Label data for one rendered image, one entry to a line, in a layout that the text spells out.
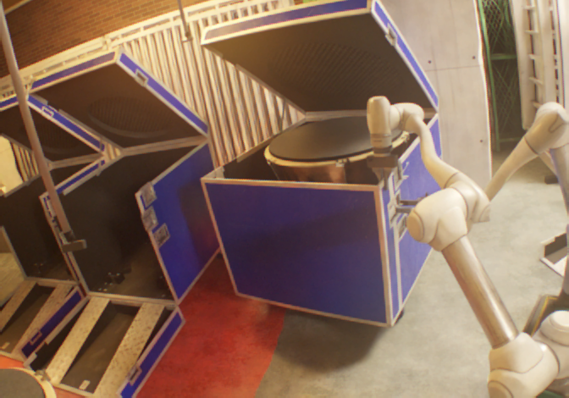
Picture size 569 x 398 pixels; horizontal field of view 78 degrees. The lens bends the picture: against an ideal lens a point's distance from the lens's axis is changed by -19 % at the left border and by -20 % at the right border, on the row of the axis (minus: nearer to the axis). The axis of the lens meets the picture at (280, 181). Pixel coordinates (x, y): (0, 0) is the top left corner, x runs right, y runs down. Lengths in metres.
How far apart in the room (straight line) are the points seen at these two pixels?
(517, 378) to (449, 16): 2.31
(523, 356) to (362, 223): 0.97
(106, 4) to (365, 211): 4.97
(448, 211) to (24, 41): 6.72
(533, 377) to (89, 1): 6.21
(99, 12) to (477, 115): 4.97
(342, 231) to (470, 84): 1.55
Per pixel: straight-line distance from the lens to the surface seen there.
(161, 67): 4.50
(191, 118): 3.09
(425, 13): 2.96
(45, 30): 6.90
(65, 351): 3.05
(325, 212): 1.98
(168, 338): 2.74
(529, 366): 1.38
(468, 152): 3.17
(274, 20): 2.14
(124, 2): 5.95
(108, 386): 2.64
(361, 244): 1.98
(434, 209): 1.34
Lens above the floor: 1.67
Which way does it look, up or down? 20 degrees down
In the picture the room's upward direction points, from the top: 13 degrees counter-clockwise
